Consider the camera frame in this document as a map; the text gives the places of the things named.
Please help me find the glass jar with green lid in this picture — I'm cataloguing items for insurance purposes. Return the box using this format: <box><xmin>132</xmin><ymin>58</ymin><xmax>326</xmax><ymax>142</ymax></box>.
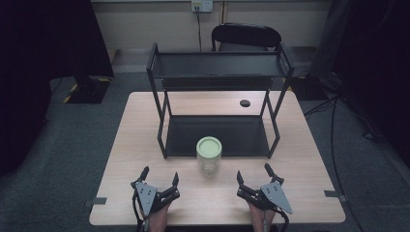
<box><xmin>195</xmin><ymin>135</ymin><xmax>223</xmax><ymax>177</ymax></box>

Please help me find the black metal shelf rack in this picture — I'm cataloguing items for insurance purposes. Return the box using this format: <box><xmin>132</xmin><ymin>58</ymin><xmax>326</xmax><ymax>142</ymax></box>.
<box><xmin>145</xmin><ymin>42</ymin><xmax>296</xmax><ymax>160</ymax></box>

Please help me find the dark curtain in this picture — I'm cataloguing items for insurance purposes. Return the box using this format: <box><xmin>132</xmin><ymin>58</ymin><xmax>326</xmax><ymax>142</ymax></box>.
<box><xmin>0</xmin><ymin>0</ymin><xmax>115</xmax><ymax>178</ymax></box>
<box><xmin>308</xmin><ymin>0</ymin><xmax>410</xmax><ymax>160</ymax></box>

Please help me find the grey tape strip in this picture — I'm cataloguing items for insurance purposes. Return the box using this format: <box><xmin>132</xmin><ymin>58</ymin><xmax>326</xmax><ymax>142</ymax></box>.
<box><xmin>83</xmin><ymin>196</ymin><xmax>108</xmax><ymax>208</ymax></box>
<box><xmin>323</xmin><ymin>189</ymin><xmax>347</xmax><ymax>203</ymax></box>

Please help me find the black stand base yellow tape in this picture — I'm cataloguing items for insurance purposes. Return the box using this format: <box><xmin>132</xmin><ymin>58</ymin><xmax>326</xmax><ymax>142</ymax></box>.
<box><xmin>62</xmin><ymin>74</ymin><xmax>113</xmax><ymax>105</ymax></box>

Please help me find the person's left hand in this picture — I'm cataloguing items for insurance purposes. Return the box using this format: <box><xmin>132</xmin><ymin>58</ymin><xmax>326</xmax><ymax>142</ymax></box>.
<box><xmin>147</xmin><ymin>203</ymin><xmax>171</xmax><ymax>232</ymax></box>

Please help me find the black floor cable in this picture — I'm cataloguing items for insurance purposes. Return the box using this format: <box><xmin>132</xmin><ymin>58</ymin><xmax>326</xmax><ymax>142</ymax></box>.
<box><xmin>303</xmin><ymin>95</ymin><xmax>366</xmax><ymax>232</ymax></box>

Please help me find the hand-held gripper cable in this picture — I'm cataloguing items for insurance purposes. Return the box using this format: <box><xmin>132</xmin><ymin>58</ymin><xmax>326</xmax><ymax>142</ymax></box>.
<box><xmin>131</xmin><ymin>190</ymin><xmax>145</xmax><ymax>232</ymax></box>
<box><xmin>273</xmin><ymin>208</ymin><xmax>290</xmax><ymax>232</ymax></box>

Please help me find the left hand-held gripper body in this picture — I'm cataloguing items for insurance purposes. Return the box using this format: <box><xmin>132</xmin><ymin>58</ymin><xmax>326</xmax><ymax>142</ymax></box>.
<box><xmin>130</xmin><ymin>180</ymin><xmax>181</xmax><ymax>218</ymax></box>

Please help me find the black floor box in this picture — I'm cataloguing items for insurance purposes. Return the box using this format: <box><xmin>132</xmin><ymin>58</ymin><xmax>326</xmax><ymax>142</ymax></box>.
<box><xmin>290</xmin><ymin>74</ymin><xmax>327</xmax><ymax>102</ymax></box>

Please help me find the left hand-held gripper cable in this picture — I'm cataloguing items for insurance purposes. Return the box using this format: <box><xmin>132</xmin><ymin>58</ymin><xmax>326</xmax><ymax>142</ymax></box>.
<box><xmin>131</xmin><ymin>190</ymin><xmax>145</xmax><ymax>232</ymax></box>

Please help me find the white wall socket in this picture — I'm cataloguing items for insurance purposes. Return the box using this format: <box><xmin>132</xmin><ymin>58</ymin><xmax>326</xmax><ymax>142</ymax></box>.
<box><xmin>190</xmin><ymin>0</ymin><xmax>215</xmax><ymax>14</ymax></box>

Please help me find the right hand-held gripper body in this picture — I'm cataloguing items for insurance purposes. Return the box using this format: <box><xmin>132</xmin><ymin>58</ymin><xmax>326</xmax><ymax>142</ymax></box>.
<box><xmin>236</xmin><ymin>181</ymin><xmax>294</xmax><ymax>216</ymax></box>

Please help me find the right hand-held gripper cable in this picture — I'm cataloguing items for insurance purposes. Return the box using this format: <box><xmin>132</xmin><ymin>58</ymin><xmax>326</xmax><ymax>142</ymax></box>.
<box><xmin>273</xmin><ymin>208</ymin><xmax>290</xmax><ymax>232</ymax></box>

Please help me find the black wall socket cable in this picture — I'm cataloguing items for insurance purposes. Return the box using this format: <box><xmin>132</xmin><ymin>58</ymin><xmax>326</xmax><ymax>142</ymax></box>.
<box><xmin>194</xmin><ymin>6</ymin><xmax>203</xmax><ymax>53</ymax></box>

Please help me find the person's right hand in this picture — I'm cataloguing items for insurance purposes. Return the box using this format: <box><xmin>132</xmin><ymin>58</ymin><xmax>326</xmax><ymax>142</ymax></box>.
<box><xmin>247</xmin><ymin>202</ymin><xmax>278</xmax><ymax>232</ymax></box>

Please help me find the black chair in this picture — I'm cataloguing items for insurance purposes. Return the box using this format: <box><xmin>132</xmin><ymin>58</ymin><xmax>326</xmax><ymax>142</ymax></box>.
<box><xmin>210</xmin><ymin>22</ymin><xmax>282</xmax><ymax>53</ymax></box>

